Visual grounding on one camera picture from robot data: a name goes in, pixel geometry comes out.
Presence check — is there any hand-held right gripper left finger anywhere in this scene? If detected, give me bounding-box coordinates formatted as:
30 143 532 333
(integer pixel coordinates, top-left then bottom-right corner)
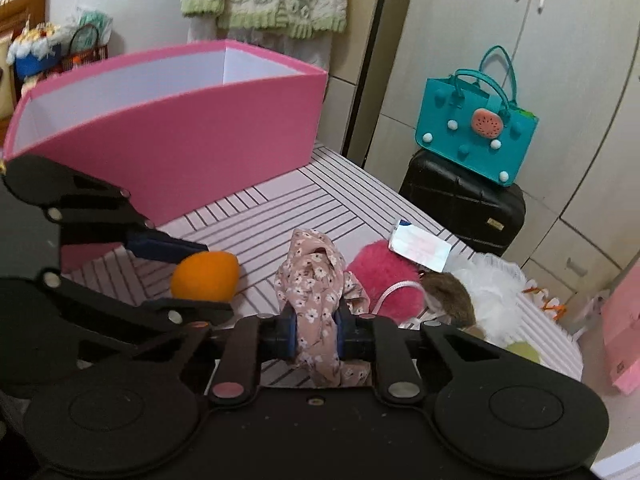
95 305 300 405

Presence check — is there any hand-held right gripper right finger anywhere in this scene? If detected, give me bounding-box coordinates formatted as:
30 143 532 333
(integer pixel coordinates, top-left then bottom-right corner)
336 306 538 405

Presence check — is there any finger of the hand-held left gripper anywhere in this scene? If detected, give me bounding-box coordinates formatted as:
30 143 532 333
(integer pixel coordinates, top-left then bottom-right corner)
0 154 210 265
42 269 237 333

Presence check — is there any orange plush ball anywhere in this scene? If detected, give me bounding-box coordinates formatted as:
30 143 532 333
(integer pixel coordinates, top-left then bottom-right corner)
171 251 241 303

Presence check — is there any pink floral cloth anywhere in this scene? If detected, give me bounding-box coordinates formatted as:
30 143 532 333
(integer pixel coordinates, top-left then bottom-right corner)
274 228 371 388

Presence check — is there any pink cardboard box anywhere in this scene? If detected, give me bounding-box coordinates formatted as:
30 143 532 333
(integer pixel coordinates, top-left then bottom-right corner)
2 39 328 273

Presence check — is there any white brown plush toy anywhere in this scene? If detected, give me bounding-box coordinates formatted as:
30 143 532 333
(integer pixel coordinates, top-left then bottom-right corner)
419 252 526 348

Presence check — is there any pink fur ball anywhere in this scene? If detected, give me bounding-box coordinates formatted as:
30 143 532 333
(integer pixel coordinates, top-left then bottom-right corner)
346 240 426 323

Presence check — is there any white tissue packet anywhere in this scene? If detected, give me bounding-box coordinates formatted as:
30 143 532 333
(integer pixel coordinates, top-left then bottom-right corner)
389 219 449 271

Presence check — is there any striped pink tablecloth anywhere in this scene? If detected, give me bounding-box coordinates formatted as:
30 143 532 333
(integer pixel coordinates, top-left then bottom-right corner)
60 142 586 391

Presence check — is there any black suitcase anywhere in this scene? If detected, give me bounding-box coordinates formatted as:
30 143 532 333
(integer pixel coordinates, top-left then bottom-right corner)
398 149 527 258

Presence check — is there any green plush ball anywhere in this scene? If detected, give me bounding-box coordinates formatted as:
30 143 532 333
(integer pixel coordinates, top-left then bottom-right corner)
505 340 543 365

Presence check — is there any brown wicker basket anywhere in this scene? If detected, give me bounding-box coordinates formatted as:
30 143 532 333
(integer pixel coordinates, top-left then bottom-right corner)
62 22 111 73

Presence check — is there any green white plastic packet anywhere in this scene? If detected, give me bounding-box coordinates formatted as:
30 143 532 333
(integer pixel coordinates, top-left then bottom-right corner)
75 7 113 46

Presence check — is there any teal felt handbag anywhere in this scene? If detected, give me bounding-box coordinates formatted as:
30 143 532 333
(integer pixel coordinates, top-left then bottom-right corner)
414 45 540 188

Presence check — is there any white plastic bag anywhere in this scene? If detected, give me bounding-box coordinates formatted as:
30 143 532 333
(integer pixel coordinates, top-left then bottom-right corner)
570 287 611 341

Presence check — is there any wooden side table with clutter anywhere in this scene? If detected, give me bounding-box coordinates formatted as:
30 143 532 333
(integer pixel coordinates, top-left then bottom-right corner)
0 0 48 121

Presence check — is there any beige tall cabinet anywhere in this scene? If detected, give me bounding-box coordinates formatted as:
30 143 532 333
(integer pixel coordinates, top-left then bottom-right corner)
320 0 396 156

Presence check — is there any pink paper bag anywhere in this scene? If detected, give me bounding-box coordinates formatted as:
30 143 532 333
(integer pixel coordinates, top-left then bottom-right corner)
600 262 640 396

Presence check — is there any black clothes rack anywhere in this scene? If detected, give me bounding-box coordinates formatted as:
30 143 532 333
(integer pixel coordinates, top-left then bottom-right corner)
340 0 401 158

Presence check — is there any grey wardrobe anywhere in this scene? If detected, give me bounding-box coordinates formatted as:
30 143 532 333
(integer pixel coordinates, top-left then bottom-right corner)
345 0 640 311

